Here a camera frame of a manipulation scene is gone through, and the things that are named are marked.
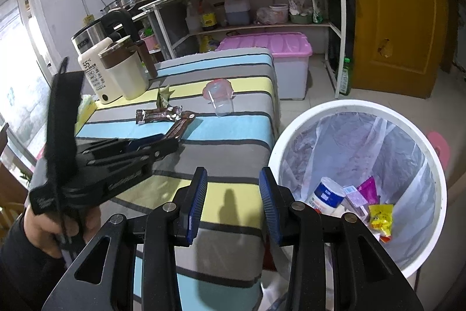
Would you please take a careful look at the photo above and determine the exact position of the blue and white paper cup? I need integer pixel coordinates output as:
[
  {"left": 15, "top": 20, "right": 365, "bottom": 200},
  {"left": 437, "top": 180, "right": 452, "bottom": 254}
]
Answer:
[{"left": 305, "top": 177, "right": 346, "bottom": 217}]

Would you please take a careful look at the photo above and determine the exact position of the wooden chair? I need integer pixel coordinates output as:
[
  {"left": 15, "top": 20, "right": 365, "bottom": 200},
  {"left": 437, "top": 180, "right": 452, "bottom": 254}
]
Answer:
[{"left": 0, "top": 122, "right": 31, "bottom": 239}]

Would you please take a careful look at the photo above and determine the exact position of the white tub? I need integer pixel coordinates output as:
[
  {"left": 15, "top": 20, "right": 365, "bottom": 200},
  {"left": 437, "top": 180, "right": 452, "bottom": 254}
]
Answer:
[{"left": 267, "top": 4, "right": 290, "bottom": 24}]

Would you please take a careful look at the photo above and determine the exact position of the steel pot with lid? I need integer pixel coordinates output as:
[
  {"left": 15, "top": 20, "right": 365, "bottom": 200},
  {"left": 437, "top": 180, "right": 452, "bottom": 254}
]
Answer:
[{"left": 100, "top": 0, "right": 163, "bottom": 15}]

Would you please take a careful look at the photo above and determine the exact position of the yellow tissue pack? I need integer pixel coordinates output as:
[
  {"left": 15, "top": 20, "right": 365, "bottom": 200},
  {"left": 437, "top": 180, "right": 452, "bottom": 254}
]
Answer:
[{"left": 75, "top": 94, "right": 97, "bottom": 137}]

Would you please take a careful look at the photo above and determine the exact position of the yellow snack wrapper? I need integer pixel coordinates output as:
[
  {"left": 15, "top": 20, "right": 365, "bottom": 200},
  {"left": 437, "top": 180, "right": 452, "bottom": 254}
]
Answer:
[{"left": 368, "top": 203, "right": 394, "bottom": 243}]

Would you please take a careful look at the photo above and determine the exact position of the clear cup with pink lid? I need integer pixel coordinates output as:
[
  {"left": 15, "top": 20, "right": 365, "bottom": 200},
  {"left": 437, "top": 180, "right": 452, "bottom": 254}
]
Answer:
[{"left": 203, "top": 78, "right": 234, "bottom": 118}]

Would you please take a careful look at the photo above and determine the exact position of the white window frame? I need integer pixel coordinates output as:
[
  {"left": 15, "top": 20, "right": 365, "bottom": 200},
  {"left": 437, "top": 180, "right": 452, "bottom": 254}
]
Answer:
[{"left": 15, "top": 0, "right": 55, "bottom": 86}]

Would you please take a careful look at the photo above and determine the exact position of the brown snack wrapper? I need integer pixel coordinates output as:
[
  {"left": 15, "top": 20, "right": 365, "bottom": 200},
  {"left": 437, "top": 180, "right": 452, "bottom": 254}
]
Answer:
[
  {"left": 163, "top": 110, "right": 197, "bottom": 141},
  {"left": 136, "top": 106, "right": 183, "bottom": 125}
]

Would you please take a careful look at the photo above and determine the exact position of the dark liquid plastic jug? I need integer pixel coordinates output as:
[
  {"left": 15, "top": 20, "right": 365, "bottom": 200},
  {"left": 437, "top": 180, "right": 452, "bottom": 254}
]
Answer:
[{"left": 224, "top": 0, "right": 252, "bottom": 25}]

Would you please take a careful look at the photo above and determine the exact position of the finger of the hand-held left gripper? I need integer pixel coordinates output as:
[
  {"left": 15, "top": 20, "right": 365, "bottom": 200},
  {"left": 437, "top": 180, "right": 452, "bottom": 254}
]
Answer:
[
  {"left": 75, "top": 133, "right": 165, "bottom": 161},
  {"left": 78, "top": 138, "right": 180, "bottom": 176}
]

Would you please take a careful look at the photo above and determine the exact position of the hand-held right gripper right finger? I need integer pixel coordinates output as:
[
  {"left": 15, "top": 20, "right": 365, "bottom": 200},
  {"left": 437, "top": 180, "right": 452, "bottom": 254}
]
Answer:
[{"left": 258, "top": 167, "right": 425, "bottom": 311}]

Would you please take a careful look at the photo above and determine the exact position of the storage box with pink lid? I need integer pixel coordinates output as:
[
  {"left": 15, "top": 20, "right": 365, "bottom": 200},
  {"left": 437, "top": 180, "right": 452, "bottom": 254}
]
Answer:
[{"left": 215, "top": 32, "right": 313, "bottom": 101}]

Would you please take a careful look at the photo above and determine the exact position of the white water warmer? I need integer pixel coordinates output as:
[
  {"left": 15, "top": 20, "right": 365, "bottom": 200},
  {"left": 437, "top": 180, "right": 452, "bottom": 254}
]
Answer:
[{"left": 77, "top": 38, "right": 122, "bottom": 105}]

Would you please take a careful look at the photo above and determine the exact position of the green folded paper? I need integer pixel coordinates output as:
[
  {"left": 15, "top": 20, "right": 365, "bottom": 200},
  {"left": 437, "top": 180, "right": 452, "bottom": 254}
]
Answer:
[{"left": 156, "top": 85, "right": 172, "bottom": 108}]

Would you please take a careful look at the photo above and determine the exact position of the clear bin liner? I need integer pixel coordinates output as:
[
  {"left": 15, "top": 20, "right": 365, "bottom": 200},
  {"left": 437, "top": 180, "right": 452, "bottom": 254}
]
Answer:
[{"left": 260, "top": 112, "right": 437, "bottom": 311}]

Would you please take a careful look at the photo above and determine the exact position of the yellow wooden door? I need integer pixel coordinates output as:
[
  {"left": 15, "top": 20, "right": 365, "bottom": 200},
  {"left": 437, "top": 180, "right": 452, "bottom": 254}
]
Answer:
[{"left": 346, "top": 0, "right": 449, "bottom": 100}]

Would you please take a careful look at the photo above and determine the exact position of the pink wrapper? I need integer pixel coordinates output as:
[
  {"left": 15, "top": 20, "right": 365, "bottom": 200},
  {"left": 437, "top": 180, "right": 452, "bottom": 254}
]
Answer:
[{"left": 357, "top": 176, "right": 380, "bottom": 205}]

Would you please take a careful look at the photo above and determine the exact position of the cream and brown electric jug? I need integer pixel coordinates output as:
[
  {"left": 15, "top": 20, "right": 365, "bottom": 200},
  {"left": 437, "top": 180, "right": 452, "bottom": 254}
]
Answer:
[{"left": 99, "top": 35, "right": 159, "bottom": 100}]

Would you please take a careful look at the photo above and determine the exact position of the white round bin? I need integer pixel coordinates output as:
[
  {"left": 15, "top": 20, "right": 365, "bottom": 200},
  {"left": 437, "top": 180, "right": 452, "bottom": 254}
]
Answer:
[{"left": 267, "top": 100, "right": 448, "bottom": 279}]

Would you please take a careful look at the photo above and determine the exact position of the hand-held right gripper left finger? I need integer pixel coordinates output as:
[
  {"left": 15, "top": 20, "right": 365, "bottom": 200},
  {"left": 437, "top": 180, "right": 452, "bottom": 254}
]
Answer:
[{"left": 42, "top": 166, "right": 209, "bottom": 311}]

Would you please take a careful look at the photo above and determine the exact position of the person's left hand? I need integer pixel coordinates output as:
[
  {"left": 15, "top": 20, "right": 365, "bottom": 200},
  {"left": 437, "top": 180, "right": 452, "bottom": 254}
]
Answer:
[{"left": 22, "top": 207, "right": 100, "bottom": 259}]

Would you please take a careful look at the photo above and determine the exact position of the brown bottle with yellow label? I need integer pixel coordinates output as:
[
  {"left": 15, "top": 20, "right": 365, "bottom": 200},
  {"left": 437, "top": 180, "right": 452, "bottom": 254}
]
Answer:
[{"left": 198, "top": 0, "right": 218, "bottom": 32}]

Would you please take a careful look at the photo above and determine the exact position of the green glass bottle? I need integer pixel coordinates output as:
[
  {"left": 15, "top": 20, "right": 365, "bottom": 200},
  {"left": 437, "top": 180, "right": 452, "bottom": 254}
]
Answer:
[{"left": 339, "top": 58, "right": 353, "bottom": 96}]

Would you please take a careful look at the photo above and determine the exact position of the striped tablecloth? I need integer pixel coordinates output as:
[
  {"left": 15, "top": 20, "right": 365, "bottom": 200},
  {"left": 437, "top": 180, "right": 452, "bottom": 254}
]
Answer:
[{"left": 75, "top": 48, "right": 281, "bottom": 311}]

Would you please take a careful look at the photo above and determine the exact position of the pink strawberry milk carton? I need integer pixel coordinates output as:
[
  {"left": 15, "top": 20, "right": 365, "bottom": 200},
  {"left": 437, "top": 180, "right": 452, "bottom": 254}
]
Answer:
[{"left": 340, "top": 185, "right": 370, "bottom": 220}]

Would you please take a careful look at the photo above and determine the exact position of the pink plastic basket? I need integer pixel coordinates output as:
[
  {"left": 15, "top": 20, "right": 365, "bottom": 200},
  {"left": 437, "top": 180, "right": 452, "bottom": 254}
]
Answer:
[{"left": 140, "top": 27, "right": 161, "bottom": 51}]

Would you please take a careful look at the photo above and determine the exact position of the clear plastic jug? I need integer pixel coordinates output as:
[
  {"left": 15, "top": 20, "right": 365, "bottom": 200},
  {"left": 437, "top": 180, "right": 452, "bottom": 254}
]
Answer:
[{"left": 185, "top": 1, "right": 202, "bottom": 35}]

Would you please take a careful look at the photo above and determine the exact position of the person's left forearm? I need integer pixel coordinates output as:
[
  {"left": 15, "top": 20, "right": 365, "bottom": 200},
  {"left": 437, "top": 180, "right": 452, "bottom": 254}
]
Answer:
[{"left": 0, "top": 214, "right": 73, "bottom": 311}]

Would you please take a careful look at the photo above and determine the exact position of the white shelf counter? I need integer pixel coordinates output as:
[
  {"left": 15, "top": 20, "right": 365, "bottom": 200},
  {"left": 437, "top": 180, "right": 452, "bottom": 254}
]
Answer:
[{"left": 138, "top": 0, "right": 363, "bottom": 100}]

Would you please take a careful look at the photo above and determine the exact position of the steel kettle with black handle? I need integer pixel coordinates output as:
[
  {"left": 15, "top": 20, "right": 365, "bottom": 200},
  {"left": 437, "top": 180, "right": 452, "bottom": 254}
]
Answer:
[{"left": 71, "top": 8, "right": 133, "bottom": 55}]

